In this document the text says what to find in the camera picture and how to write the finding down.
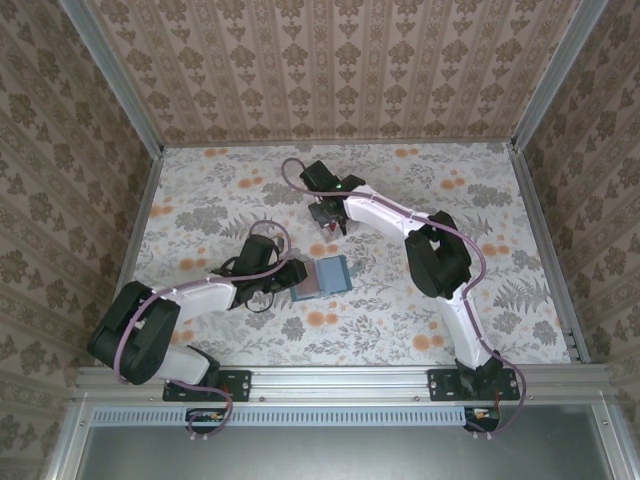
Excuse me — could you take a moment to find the wide aluminium frame rail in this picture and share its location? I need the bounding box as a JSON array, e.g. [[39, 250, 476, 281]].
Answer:
[[74, 363, 615, 402]]

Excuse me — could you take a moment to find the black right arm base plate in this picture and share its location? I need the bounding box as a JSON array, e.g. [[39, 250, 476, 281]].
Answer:
[[428, 368, 521, 403]]

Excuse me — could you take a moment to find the grey metal sheet panel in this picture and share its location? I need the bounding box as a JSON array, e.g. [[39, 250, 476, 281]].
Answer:
[[77, 403, 617, 480]]

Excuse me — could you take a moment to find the black wiring board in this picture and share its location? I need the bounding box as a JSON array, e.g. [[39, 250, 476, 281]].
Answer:
[[185, 407, 226, 434], [463, 405, 502, 434]]

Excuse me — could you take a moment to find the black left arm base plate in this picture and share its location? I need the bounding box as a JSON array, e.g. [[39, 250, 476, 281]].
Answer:
[[162, 368, 252, 403]]

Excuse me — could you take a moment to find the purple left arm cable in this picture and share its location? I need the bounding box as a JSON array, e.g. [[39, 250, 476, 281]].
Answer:
[[113, 220, 291, 444]]

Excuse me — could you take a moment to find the thin aluminium rail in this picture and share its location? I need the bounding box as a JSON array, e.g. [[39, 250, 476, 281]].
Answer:
[[160, 141, 516, 150]]

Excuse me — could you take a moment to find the aluminium side rail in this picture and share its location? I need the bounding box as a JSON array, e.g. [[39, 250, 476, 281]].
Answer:
[[505, 142, 592, 367], [93, 147, 166, 369]]

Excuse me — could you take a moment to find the aluminium frame post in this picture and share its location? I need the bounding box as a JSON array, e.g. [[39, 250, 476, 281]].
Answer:
[[58, 0, 167, 155], [509, 0, 601, 151]]

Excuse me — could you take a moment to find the blue card holder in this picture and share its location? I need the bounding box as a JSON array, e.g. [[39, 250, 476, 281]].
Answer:
[[289, 255, 354, 302]]

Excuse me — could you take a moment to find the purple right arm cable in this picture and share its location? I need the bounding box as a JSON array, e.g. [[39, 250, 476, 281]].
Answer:
[[281, 157, 530, 442]]

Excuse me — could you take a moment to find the grey slotted cable duct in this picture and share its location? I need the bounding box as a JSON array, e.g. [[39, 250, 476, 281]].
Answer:
[[92, 405, 501, 427]]

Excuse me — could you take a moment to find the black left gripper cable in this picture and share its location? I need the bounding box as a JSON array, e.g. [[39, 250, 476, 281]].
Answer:
[[243, 293, 275, 315]]

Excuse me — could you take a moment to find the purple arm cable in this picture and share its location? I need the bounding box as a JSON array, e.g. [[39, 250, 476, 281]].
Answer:
[[113, 220, 291, 444], [281, 157, 530, 442]]

